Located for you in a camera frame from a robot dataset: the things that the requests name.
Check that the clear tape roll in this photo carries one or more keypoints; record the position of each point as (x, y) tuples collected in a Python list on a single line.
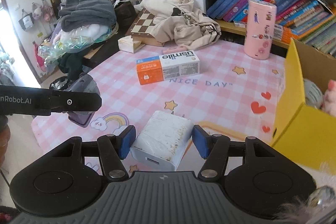
[(313, 94)]

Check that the white power adapter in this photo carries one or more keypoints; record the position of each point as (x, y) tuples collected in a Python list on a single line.
[(162, 142)]

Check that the small orange box on shelf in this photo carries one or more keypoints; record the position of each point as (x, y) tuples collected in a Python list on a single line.
[(283, 34)]

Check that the pink plush pig toy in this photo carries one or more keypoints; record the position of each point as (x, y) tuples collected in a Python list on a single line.
[(329, 99)]

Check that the grey folded blanket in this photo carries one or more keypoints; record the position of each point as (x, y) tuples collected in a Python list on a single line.
[(78, 13)]

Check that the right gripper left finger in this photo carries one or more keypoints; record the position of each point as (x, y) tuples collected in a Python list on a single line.
[(112, 150)]

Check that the beige cloth bag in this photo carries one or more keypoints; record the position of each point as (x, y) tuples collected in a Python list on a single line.
[(182, 22)]

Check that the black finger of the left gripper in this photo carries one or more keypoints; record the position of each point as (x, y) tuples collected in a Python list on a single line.
[(32, 101)]

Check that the orange white usmile box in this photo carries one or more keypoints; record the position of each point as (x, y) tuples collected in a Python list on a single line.
[(166, 67)]

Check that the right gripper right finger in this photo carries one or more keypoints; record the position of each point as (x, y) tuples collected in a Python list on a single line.
[(214, 149)]

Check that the yellow cardboard box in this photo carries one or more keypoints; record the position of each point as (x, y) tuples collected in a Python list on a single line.
[(303, 133)]

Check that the row of books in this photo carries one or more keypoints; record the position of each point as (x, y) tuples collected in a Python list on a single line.
[(307, 18)]

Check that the white wedge block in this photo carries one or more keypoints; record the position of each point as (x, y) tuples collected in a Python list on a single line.
[(129, 44)]

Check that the wooden chessboard box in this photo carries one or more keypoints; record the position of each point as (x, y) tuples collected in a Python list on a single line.
[(141, 29)]

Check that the iridescent plastic wrap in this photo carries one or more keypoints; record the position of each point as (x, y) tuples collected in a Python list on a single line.
[(74, 41)]

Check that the pink cylindrical container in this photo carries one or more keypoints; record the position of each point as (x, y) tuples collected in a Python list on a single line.
[(259, 29)]

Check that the pink checkered table mat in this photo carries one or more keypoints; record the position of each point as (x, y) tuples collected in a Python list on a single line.
[(233, 94)]

